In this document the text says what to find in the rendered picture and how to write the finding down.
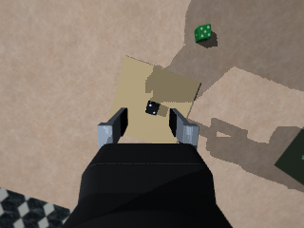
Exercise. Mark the tan flat mat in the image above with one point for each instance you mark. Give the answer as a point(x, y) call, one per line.
point(139, 83)

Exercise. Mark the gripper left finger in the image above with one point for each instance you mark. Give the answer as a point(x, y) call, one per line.
point(111, 131)

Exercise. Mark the black die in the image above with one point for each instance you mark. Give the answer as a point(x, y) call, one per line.
point(152, 108)

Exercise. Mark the green die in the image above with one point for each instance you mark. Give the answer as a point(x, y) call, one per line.
point(203, 33)

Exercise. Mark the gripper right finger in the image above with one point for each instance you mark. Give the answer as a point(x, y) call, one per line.
point(184, 131)

